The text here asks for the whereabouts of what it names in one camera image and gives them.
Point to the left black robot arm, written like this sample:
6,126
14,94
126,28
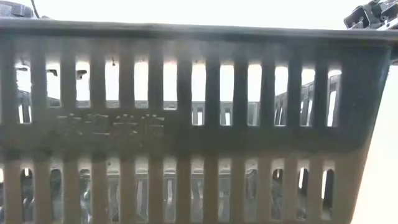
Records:
15,9

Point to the black slotted plastic basket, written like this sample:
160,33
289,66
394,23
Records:
199,140

